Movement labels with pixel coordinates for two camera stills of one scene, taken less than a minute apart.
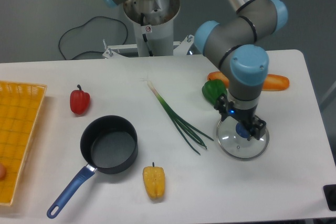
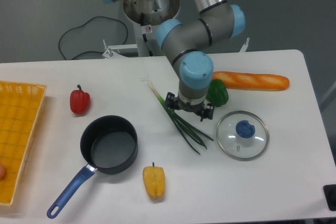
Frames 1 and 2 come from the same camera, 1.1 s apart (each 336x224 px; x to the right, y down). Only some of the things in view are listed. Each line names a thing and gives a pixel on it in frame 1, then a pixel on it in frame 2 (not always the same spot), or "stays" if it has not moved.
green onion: [185, 127] stays
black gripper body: [243, 116] → [197, 108]
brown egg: [2, 171] stays
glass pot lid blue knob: [232, 139] stays
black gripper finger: [221, 103] → [170, 100]
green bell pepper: [212, 89] stays
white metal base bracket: [180, 48] stays
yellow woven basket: [20, 106] stays
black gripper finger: [258, 130] → [207, 112]
